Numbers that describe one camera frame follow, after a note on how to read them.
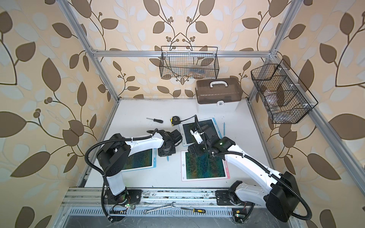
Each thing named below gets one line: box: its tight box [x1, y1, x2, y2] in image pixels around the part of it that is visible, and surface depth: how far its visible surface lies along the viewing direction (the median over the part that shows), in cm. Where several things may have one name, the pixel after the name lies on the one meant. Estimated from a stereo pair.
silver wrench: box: [143, 201, 176, 215], surface depth 72 cm
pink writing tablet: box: [180, 150, 231, 182], surface depth 86 cm
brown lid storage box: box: [195, 77, 244, 114], surface depth 104 cm
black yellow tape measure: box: [170, 114, 197, 126], surface depth 107 cm
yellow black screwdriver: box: [180, 207, 206, 214], surface depth 72 cm
